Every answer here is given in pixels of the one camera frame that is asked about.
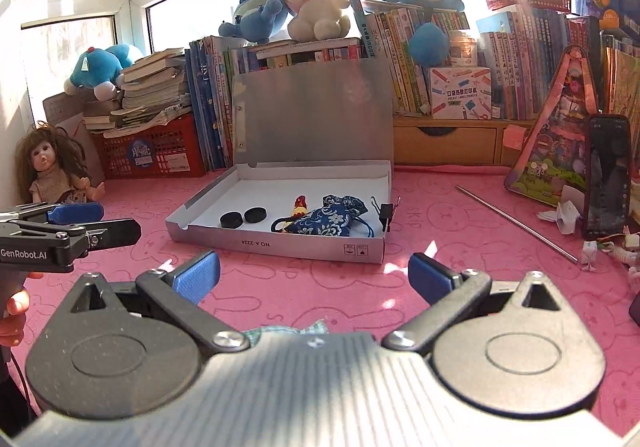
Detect row of short books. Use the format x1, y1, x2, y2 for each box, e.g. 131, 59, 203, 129
240, 38, 363, 75

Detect thin metal rod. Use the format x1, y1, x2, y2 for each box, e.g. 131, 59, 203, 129
456, 184, 593, 264

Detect blue alien plush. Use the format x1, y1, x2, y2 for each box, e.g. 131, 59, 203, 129
218, 0, 296, 40

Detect white grid board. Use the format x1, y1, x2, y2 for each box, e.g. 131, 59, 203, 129
42, 94, 98, 133

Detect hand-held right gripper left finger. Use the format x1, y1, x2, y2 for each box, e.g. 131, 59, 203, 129
70, 249, 251, 353

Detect blue white cat plush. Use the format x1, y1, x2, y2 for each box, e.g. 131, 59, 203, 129
64, 43, 143, 100

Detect yellow red crochet hair tie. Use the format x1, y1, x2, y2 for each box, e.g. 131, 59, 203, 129
270, 196, 308, 234

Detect row of tall books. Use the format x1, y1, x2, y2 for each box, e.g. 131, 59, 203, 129
476, 7, 603, 122

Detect brown paper bag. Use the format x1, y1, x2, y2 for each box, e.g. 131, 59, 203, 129
55, 114, 103, 173

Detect white folded paper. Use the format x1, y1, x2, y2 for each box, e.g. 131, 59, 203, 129
537, 184, 583, 234

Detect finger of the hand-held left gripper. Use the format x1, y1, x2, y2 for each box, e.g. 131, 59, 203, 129
10, 220, 142, 248
0, 204, 104, 228

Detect green checked scrunchie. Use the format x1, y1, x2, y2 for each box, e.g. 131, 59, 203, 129
240, 319, 328, 345

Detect row of colourful books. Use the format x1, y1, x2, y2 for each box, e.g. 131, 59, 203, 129
350, 0, 481, 117

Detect golden patterned paper bag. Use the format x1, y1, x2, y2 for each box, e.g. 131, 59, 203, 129
600, 30, 640, 128

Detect grey cardboard box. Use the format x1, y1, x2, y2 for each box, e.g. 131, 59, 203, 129
166, 58, 396, 264

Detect wooden drawer unit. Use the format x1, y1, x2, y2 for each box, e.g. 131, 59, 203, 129
392, 113, 543, 166

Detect white printer box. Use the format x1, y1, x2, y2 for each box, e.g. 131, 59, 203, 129
428, 67, 493, 120

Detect large red plastic basket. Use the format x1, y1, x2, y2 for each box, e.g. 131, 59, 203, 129
92, 112, 206, 178

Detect stack of worn books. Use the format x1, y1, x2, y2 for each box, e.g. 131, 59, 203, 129
82, 47, 193, 138

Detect blue floral pouch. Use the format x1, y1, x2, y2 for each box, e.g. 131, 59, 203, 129
282, 194, 371, 239

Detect black binder clips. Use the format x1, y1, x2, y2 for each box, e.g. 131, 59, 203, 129
370, 196, 402, 234

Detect small white box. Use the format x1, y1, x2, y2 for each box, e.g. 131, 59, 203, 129
449, 30, 478, 68

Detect pink triangular case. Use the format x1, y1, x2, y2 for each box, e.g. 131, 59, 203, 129
504, 44, 601, 207

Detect person's left hand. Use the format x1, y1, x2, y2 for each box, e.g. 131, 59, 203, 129
0, 272, 45, 348

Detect small folded paper figure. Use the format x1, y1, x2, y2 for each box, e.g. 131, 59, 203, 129
579, 239, 608, 273

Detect brown-haired doll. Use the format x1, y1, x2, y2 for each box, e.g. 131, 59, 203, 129
14, 123, 106, 208

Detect row of blue books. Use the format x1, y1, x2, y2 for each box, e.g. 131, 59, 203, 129
186, 36, 241, 173

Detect black smartphone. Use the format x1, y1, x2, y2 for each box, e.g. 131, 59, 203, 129
582, 114, 632, 240

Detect white cable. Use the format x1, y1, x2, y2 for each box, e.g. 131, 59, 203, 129
595, 227, 640, 283

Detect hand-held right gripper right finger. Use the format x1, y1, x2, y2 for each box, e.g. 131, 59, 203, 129
381, 252, 563, 350

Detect pink bunny-print cloth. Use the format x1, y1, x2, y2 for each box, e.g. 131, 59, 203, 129
0, 164, 640, 438

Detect pink sticky note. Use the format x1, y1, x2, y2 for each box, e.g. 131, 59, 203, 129
501, 124, 527, 151

